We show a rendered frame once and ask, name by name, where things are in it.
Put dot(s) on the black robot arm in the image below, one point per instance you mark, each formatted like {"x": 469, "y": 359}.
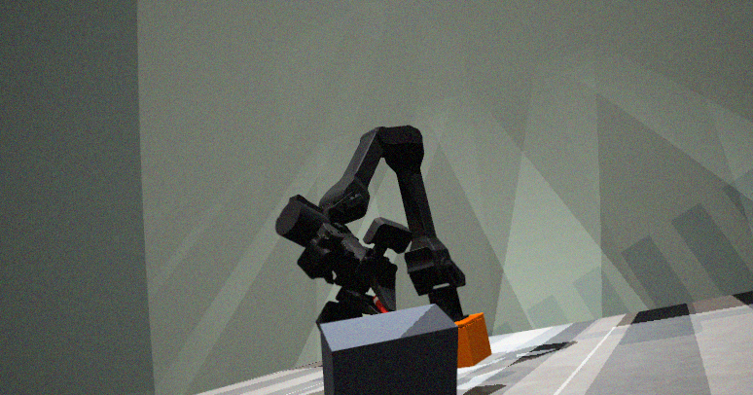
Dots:
{"x": 321, "y": 229}

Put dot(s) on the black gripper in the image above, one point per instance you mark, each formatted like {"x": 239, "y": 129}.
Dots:
{"x": 367, "y": 268}

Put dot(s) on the red peg with white band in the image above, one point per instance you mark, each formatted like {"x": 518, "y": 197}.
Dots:
{"x": 379, "y": 305}

